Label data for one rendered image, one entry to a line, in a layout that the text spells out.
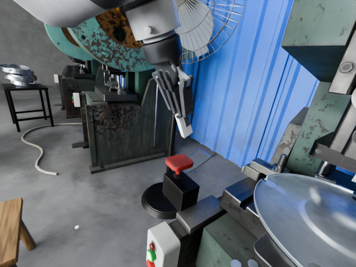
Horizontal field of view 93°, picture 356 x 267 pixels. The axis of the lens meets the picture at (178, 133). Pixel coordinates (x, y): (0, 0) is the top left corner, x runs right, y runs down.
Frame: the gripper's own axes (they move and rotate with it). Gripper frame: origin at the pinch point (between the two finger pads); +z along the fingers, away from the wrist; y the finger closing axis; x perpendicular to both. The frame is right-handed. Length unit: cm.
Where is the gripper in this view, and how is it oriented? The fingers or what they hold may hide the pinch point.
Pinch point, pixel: (184, 124)
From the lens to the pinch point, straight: 43.9
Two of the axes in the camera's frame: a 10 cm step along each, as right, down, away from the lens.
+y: 5.7, 3.7, -7.3
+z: 2.5, 7.7, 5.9
